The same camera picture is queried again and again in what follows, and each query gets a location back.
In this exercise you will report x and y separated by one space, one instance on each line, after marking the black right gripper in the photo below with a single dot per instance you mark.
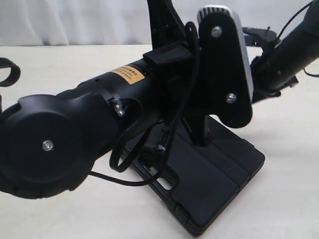
262 94

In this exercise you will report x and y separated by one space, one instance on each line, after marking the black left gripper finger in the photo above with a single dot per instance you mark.
199 129

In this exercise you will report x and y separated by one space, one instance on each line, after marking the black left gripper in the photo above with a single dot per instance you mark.
176 65

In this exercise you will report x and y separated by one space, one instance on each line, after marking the black plastic carry case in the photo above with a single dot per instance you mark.
205 180

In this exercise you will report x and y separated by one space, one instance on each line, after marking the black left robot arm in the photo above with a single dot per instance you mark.
50 143

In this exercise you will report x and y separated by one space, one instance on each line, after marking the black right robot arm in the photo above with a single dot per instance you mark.
276 68

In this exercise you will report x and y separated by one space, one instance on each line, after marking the white backdrop curtain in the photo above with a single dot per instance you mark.
115 22

